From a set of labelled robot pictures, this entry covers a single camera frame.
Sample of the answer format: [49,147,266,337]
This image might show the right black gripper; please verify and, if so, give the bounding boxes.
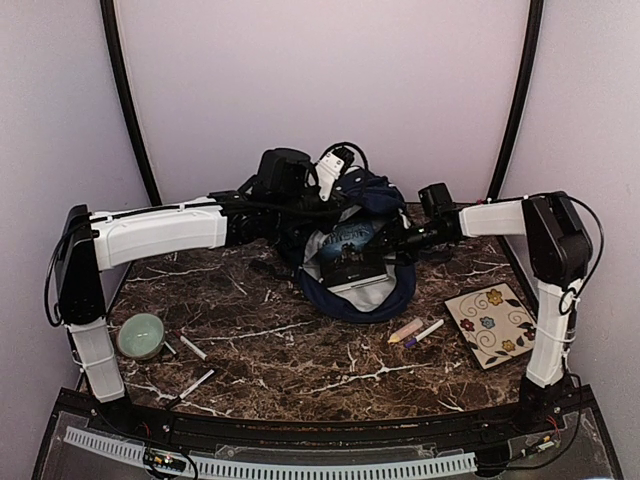
[365,220,449,266]

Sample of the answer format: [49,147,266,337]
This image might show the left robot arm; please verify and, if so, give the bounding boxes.
[43,144,354,436]

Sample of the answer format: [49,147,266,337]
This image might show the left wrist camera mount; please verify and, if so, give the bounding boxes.
[315,150,347,202]

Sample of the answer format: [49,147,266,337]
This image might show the right black frame post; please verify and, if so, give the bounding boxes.
[486,0,545,199]

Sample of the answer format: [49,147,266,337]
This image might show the black frame post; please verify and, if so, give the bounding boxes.
[99,0,162,206]
[486,0,545,199]

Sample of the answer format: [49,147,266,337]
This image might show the dark blue hardcover book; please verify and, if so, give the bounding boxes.
[315,220,388,293]

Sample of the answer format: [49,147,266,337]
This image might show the black capped white marker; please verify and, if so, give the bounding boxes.
[170,369,216,405]

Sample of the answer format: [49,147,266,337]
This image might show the pink highlighter pen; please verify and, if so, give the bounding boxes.
[387,318,423,344]

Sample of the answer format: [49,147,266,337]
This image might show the white slotted cable duct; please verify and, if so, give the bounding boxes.
[63,427,477,479]

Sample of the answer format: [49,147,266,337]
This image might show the blue capped white marker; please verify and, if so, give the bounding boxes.
[404,319,445,348]

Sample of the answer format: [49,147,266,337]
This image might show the left black frame post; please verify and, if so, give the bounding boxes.
[99,0,162,206]

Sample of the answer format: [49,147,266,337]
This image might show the navy blue backpack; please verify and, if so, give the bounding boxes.
[276,167,416,324]

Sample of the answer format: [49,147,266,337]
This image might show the floral square ceramic plate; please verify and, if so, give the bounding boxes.
[444,283,536,370]

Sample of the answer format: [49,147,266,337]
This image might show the black front rail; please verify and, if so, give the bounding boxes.
[113,403,522,449]

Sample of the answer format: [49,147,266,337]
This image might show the small green circuit board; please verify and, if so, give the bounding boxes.
[143,449,186,470]

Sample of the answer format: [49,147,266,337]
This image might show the red capped white marker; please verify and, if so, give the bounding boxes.
[174,331,207,361]

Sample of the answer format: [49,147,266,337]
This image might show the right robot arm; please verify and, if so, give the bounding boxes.
[369,183,602,434]

